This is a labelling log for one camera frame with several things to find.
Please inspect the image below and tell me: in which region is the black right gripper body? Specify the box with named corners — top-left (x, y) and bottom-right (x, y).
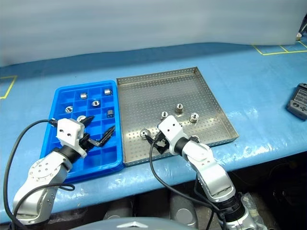
top-left (153, 135), bottom-right (170, 146)

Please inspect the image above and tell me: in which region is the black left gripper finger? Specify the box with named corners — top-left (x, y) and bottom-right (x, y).
top-left (82, 116), bottom-right (95, 128)
top-left (98, 126), bottom-right (116, 147)

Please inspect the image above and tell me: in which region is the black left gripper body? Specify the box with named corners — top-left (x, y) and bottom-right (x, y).
top-left (78, 133), bottom-right (102, 152)

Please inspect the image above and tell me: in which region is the blue compartment tray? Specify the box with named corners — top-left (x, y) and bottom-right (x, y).
top-left (39, 80), bottom-right (125, 184)

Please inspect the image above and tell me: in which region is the perforated metal tray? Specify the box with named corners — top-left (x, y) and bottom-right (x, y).
top-left (116, 67), bottom-right (240, 168)

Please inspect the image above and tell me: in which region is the grey rounded cylinder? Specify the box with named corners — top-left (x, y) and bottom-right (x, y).
top-left (170, 194), bottom-right (200, 228)

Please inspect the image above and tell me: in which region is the grey robot torso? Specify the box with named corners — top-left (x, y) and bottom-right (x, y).
top-left (83, 217), bottom-right (200, 230)

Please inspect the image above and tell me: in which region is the clear plastic bag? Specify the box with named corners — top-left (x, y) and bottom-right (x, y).
top-left (239, 191), bottom-right (267, 230)

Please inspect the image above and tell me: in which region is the white foam backdrop sheet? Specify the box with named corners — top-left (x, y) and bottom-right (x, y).
top-left (0, 0), bottom-right (307, 68)

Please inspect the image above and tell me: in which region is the grey handheld controller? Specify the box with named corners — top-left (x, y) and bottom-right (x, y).
top-left (285, 82), bottom-right (307, 120)

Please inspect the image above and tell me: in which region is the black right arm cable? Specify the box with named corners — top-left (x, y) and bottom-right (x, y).
top-left (145, 135), bottom-right (228, 230)

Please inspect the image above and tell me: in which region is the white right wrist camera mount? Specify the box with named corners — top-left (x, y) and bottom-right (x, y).
top-left (157, 115), bottom-right (190, 155)

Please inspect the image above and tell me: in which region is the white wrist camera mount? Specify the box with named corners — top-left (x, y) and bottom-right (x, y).
top-left (157, 115), bottom-right (190, 155)
top-left (56, 118), bottom-right (88, 158)

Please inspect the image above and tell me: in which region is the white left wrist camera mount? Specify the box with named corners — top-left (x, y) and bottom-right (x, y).
top-left (56, 118), bottom-right (88, 158)

